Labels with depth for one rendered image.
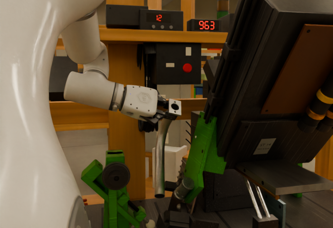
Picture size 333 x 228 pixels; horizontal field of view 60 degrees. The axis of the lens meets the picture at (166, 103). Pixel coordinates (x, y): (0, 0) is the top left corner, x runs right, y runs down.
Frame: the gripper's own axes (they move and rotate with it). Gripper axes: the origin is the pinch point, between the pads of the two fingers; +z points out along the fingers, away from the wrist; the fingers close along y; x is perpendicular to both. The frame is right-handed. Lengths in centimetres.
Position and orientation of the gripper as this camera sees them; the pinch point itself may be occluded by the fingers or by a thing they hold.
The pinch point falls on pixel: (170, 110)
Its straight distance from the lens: 89.7
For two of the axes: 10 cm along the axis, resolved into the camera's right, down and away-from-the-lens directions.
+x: -3.4, 5.9, 7.3
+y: 0.3, -7.7, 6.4
